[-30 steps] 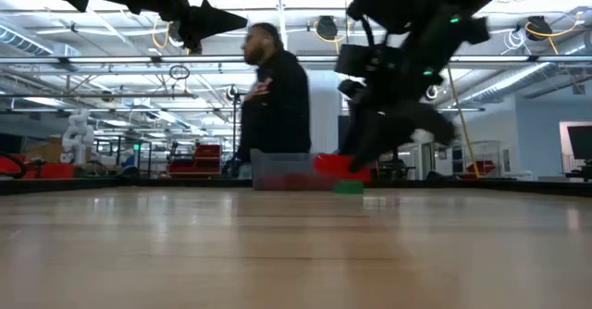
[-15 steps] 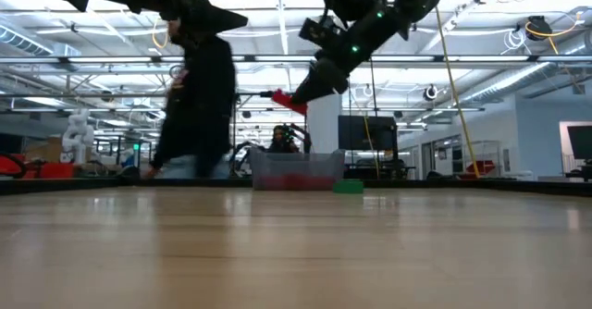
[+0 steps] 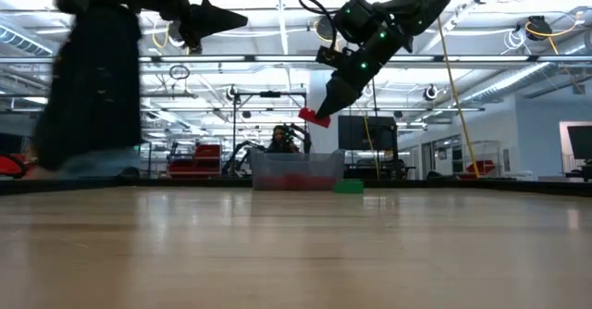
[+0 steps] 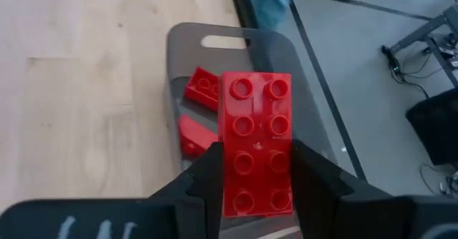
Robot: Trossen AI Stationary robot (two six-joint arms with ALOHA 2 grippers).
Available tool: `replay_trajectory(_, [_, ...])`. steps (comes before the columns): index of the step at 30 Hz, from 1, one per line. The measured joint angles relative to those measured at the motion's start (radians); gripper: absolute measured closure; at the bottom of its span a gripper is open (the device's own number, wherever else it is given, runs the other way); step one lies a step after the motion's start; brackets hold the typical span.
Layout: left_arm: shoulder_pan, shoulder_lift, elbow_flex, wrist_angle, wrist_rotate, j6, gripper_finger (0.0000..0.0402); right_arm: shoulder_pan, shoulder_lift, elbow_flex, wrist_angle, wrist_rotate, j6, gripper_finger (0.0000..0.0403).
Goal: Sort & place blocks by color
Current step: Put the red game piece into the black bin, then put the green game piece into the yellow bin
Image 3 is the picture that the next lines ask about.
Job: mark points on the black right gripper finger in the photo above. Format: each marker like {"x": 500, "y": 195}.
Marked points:
{"x": 349, "y": 97}
{"x": 330, "y": 97}

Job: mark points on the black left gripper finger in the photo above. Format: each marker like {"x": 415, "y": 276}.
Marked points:
{"x": 208, "y": 22}

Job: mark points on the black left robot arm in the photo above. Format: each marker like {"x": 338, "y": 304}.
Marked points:
{"x": 92, "y": 87}

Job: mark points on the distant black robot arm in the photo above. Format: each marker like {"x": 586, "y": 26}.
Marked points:
{"x": 300, "y": 135}
{"x": 238, "y": 156}

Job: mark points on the white pillar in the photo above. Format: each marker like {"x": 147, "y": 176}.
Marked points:
{"x": 324, "y": 135}

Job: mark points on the black monitor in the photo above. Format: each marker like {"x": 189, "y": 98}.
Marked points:
{"x": 580, "y": 142}
{"x": 365, "y": 133}

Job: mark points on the person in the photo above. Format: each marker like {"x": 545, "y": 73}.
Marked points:
{"x": 279, "y": 140}

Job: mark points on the clear plastic bin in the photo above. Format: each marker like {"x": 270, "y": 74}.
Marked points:
{"x": 298, "y": 165}

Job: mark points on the green toy brick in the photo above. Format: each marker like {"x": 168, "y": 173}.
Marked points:
{"x": 348, "y": 187}

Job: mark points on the long ceiling light strip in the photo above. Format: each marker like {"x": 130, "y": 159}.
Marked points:
{"x": 485, "y": 58}

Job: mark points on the red tool cart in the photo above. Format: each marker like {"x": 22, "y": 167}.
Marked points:
{"x": 208, "y": 152}

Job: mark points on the red equipment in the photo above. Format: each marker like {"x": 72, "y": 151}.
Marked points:
{"x": 9, "y": 165}
{"x": 481, "y": 167}

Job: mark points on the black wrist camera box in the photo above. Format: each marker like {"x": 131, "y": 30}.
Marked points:
{"x": 332, "y": 57}

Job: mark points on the silver ventilation duct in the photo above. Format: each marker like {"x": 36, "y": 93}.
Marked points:
{"x": 509, "y": 84}

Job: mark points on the black aluminium table frame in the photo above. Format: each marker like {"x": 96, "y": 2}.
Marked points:
{"x": 139, "y": 184}

